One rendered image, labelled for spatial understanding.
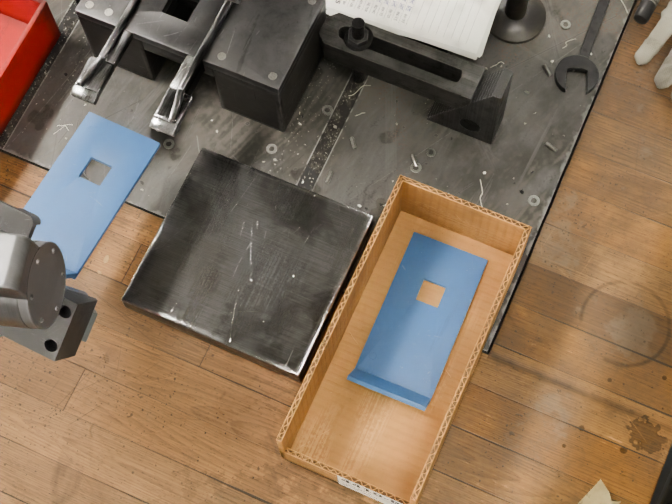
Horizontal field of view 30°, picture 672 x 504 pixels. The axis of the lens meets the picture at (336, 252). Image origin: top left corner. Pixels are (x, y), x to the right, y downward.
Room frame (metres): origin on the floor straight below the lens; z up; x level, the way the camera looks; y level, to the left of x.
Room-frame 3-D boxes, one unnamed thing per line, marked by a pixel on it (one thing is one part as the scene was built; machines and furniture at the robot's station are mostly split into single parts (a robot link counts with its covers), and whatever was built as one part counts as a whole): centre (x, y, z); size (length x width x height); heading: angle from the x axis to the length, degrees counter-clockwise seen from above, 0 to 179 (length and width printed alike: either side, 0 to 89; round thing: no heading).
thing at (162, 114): (0.52, 0.13, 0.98); 0.07 x 0.02 x 0.01; 153
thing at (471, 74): (0.55, -0.07, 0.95); 0.15 x 0.03 x 0.10; 63
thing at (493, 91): (0.52, -0.13, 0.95); 0.06 x 0.03 x 0.09; 63
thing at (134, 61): (0.61, 0.11, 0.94); 0.20 x 0.10 x 0.07; 63
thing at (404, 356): (0.32, -0.07, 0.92); 0.15 x 0.07 x 0.03; 154
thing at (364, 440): (0.30, -0.06, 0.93); 0.25 x 0.13 x 0.08; 153
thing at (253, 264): (0.39, 0.08, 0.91); 0.17 x 0.16 x 0.02; 63
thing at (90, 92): (0.55, 0.19, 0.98); 0.07 x 0.02 x 0.01; 153
